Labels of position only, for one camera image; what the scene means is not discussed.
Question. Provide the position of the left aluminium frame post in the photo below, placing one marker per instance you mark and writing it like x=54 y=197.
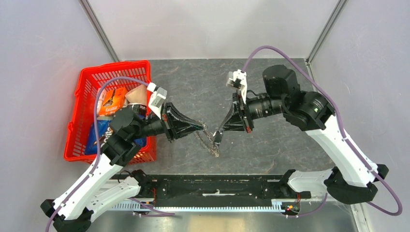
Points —
x=99 y=29

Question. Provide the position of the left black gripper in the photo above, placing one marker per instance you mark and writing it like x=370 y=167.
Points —
x=180 y=130

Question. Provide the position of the aluminium frame post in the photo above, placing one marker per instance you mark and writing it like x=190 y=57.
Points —
x=340 y=5
x=99 y=29

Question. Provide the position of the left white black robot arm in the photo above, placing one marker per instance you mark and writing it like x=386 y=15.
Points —
x=80 y=205

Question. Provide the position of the small black key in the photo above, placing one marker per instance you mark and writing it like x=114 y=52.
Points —
x=217 y=138

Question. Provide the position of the red plastic basket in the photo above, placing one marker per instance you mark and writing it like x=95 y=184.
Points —
x=90 y=80

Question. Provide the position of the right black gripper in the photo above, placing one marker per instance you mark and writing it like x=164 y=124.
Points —
x=235 y=122

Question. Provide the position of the pink white small packet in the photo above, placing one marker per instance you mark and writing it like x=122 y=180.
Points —
x=99 y=103

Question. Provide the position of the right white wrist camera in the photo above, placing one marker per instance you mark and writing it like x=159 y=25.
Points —
x=238 y=81

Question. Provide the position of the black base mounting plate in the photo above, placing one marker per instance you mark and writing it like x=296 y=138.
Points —
x=185 y=190

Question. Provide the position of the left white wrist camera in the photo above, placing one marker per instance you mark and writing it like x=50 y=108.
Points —
x=157 y=98

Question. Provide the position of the orange snack box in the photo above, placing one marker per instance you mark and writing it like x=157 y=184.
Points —
x=113 y=101

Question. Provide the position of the blue Doritos chip bag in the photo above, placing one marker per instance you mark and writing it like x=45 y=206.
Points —
x=104 y=133

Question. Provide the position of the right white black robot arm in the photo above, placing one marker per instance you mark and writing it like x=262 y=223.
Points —
x=351 y=181

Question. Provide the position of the white slotted cable duct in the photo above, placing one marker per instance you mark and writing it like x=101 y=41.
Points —
x=128 y=205

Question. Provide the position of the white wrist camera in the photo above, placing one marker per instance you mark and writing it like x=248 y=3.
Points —
x=157 y=98
x=238 y=81

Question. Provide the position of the right aluminium frame post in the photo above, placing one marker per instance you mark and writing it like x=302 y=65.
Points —
x=340 y=5

